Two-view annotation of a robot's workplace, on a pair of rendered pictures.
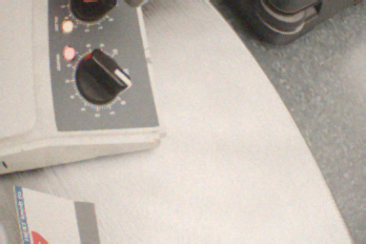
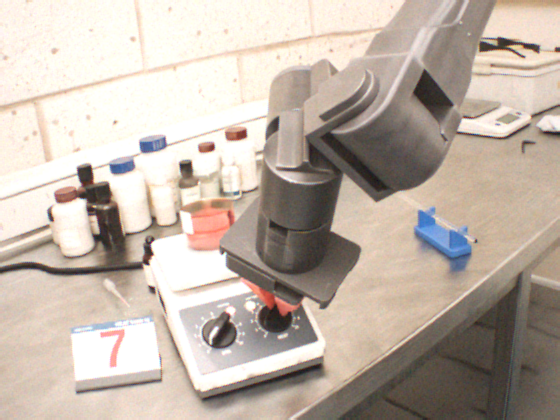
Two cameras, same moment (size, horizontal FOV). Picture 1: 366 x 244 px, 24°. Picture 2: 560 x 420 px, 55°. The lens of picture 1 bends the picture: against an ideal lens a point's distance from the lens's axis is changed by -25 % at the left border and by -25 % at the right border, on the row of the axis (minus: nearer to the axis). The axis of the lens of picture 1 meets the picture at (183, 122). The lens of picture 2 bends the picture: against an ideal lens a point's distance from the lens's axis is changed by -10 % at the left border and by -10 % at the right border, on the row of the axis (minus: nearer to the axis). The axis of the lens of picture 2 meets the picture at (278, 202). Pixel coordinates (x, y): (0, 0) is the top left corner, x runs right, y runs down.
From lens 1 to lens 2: 55 cm
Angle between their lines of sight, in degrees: 71
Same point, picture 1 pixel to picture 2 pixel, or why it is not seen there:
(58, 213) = (146, 354)
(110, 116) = (197, 344)
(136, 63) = (237, 357)
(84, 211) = (154, 373)
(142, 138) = (191, 369)
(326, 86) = not seen: outside the picture
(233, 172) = not seen: outside the picture
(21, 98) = (187, 275)
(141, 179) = (180, 396)
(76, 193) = (167, 371)
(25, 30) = not seen: hidden behind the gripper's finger
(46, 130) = (177, 304)
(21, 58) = (214, 269)
